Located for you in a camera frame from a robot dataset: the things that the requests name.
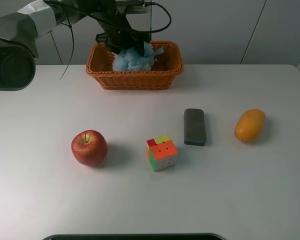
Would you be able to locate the grey blue whiteboard eraser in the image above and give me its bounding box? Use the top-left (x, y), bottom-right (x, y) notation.
top-left (183, 108), bottom-right (207, 146)

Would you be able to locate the colourful puzzle cube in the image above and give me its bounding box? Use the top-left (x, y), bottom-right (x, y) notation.
top-left (146, 134), bottom-right (178, 172)

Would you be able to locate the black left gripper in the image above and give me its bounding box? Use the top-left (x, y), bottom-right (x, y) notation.
top-left (94, 4), bottom-right (150, 57)

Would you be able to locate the yellow mango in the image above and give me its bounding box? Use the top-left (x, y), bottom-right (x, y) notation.
top-left (234, 109), bottom-right (266, 143)

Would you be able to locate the orange wicker basket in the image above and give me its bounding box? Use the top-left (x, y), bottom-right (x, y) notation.
top-left (85, 40), bottom-right (184, 90)

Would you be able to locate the red apple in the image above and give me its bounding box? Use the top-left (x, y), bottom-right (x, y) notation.
top-left (71, 130), bottom-right (108, 167)

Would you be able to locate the blue mesh bath sponge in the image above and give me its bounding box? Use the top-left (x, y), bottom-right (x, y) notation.
top-left (112, 42), bottom-right (164, 72)

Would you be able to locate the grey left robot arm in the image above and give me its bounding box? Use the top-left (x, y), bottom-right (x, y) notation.
top-left (0, 0), bottom-right (151, 91)

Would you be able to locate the black cable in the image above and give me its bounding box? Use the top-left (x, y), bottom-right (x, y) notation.
top-left (43, 0), bottom-right (173, 35)

